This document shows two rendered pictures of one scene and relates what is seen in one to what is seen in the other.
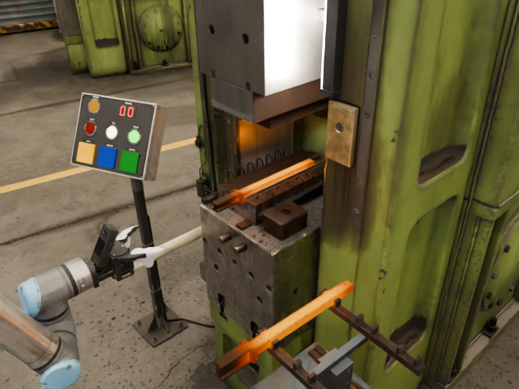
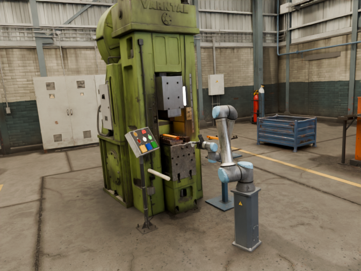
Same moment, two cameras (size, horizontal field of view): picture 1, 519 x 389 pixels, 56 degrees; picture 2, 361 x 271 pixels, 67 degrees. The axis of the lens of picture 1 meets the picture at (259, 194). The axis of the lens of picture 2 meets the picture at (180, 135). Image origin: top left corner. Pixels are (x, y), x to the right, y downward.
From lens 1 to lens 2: 3.61 m
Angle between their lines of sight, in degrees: 79
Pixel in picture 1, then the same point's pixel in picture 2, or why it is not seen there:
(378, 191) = (195, 121)
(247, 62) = (179, 101)
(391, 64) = (194, 97)
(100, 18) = not seen: outside the picture
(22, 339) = not seen: hidden behind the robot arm
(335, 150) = (188, 116)
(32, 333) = not seen: hidden behind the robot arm
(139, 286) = (118, 235)
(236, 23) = (175, 94)
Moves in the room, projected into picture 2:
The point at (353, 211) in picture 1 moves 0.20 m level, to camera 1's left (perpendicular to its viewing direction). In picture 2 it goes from (192, 129) to (191, 132)
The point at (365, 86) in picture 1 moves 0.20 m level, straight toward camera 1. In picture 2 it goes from (190, 102) to (205, 101)
